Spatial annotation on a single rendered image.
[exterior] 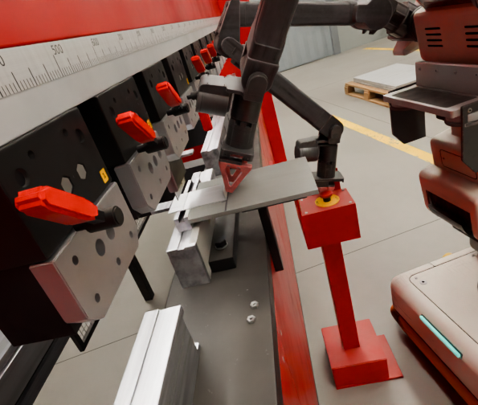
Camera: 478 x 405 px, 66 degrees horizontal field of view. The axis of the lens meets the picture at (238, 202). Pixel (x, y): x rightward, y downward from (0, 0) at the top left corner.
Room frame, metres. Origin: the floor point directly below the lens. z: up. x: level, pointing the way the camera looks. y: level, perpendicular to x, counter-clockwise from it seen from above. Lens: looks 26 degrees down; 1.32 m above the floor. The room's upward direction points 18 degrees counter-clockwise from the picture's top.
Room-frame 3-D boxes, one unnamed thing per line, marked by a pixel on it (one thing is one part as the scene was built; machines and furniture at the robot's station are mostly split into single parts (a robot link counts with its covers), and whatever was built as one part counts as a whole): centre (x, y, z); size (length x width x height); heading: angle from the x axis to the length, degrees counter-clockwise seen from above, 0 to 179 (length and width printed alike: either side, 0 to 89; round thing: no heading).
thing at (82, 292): (0.33, 0.18, 1.21); 0.15 x 0.09 x 0.17; 171
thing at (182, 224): (0.77, 0.11, 0.99); 0.20 x 0.03 x 0.03; 171
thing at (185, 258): (0.80, 0.10, 0.92); 0.39 x 0.06 x 0.10; 171
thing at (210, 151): (2.00, -0.10, 0.92); 1.68 x 0.06 x 0.10; 171
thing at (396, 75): (4.38, -2.28, 0.17); 1.01 x 0.64 x 0.06; 3
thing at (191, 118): (0.92, 0.08, 1.21); 0.15 x 0.09 x 0.17; 171
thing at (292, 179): (0.73, -0.04, 1.00); 0.26 x 0.18 x 0.01; 81
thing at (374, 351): (0.99, -0.28, 0.06); 0.25 x 0.20 x 0.12; 82
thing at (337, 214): (1.00, -0.25, 0.75); 0.20 x 0.16 x 0.18; 172
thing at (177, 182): (0.75, 0.11, 1.08); 0.10 x 0.02 x 0.10; 171
